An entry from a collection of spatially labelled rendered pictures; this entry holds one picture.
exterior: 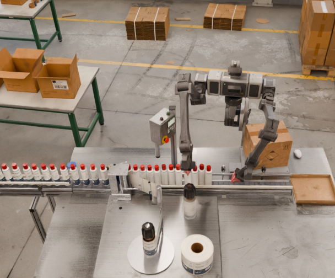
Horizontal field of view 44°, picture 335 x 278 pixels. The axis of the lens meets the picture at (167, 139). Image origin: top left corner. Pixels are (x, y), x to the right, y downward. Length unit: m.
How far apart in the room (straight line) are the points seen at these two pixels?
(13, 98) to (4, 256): 1.56
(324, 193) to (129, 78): 3.50
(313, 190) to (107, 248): 1.57
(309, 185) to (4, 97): 3.07
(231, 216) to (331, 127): 2.52
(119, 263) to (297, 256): 1.15
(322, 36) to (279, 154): 2.84
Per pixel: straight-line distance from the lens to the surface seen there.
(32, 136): 5.24
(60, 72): 4.51
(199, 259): 2.60
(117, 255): 2.82
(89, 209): 3.15
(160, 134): 2.80
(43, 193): 3.31
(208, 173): 3.02
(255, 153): 2.85
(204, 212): 2.99
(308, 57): 5.99
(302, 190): 3.28
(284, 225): 3.05
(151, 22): 6.70
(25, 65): 4.73
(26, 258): 4.08
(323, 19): 5.75
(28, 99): 4.46
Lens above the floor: 3.22
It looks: 42 degrees down
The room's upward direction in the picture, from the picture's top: 3 degrees counter-clockwise
